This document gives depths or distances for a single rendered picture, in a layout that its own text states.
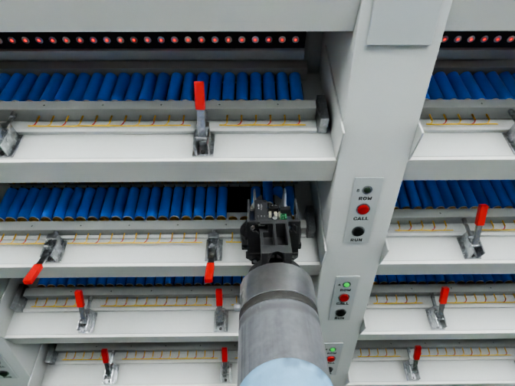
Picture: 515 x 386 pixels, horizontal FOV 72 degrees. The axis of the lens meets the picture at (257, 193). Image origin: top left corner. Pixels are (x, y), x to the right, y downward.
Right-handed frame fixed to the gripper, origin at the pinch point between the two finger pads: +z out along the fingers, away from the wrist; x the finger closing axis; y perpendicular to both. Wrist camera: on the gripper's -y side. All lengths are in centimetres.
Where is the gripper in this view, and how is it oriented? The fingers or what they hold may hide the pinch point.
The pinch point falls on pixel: (268, 204)
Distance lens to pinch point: 62.1
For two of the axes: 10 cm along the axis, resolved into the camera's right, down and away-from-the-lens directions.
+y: 0.0, -8.3, -5.6
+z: -0.2, -5.6, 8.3
